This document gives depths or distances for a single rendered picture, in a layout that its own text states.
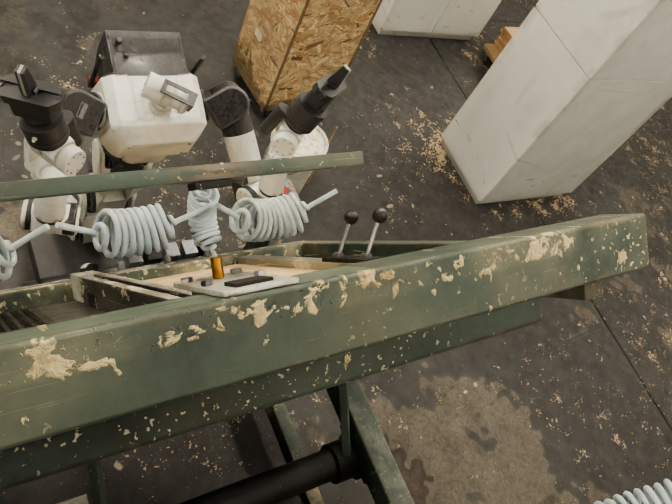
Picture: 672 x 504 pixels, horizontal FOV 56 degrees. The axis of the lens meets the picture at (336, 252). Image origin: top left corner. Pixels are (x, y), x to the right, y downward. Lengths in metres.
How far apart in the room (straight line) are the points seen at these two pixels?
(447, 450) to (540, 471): 0.51
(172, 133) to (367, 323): 1.06
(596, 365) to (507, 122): 1.49
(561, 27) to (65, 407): 3.30
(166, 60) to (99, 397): 1.24
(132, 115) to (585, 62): 2.46
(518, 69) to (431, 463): 2.19
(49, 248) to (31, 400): 2.17
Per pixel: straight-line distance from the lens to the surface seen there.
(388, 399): 3.09
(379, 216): 1.45
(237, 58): 3.93
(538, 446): 3.47
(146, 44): 1.82
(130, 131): 1.72
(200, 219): 0.87
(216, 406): 0.98
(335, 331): 0.81
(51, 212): 1.63
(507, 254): 1.00
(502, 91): 3.93
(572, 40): 3.63
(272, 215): 0.90
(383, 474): 2.04
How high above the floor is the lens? 2.55
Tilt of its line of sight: 49 degrees down
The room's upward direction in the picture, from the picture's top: 34 degrees clockwise
